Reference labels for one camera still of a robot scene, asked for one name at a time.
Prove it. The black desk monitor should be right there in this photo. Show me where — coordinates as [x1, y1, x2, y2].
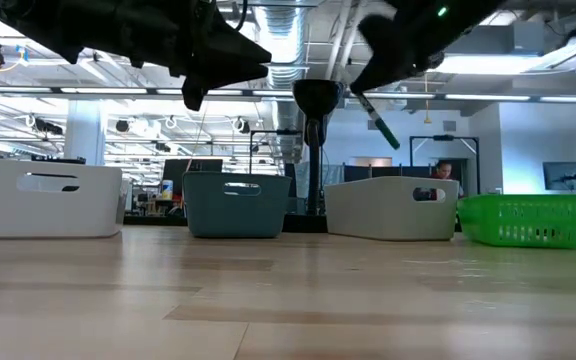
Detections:
[162, 158, 224, 197]

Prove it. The black aluminium table frame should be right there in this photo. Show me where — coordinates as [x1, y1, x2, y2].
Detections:
[0, 212, 576, 245]

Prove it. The black wall monitor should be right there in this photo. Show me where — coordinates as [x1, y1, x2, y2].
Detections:
[542, 161, 576, 192]

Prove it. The black desk lamp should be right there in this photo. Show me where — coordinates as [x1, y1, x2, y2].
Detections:
[287, 78, 345, 234]

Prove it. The teal plastic bin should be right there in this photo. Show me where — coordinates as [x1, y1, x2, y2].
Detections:
[182, 171, 293, 239]

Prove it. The dark green thin marker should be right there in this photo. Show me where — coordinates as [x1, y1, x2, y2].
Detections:
[355, 92, 402, 151]

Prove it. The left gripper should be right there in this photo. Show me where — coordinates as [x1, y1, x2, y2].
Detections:
[164, 0, 273, 112]

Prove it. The grey plastic bin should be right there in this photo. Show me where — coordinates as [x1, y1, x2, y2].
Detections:
[323, 175, 461, 242]

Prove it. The green mesh basket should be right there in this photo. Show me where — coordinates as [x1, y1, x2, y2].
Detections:
[456, 193, 576, 250]

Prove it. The black gantry frame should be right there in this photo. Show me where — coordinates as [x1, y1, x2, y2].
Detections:
[409, 134, 481, 196]
[249, 128, 303, 175]

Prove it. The person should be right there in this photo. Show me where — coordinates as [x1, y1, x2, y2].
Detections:
[430, 159, 465, 200]

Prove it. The silver ventilation duct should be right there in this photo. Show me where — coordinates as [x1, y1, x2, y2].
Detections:
[255, 4, 309, 164]

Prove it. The white plastic bin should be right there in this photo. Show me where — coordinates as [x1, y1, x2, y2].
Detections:
[0, 158, 124, 239]

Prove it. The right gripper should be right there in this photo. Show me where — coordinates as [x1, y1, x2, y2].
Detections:
[349, 0, 450, 96]

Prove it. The dark office partition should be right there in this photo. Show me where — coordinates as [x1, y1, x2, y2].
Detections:
[342, 164, 437, 182]

